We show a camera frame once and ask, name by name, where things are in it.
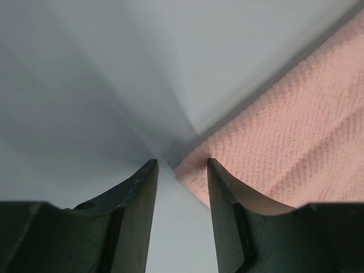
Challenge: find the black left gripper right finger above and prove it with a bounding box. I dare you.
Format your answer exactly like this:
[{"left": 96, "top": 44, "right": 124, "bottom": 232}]
[{"left": 207, "top": 158, "right": 363, "bottom": 272}]

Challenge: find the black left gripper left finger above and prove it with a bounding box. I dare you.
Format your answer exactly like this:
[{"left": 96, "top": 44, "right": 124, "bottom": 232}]
[{"left": 1, "top": 159, "right": 159, "bottom": 272}]

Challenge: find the small pink cloth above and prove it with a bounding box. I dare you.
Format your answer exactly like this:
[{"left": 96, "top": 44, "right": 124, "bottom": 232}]
[{"left": 175, "top": 12, "right": 363, "bottom": 206}]

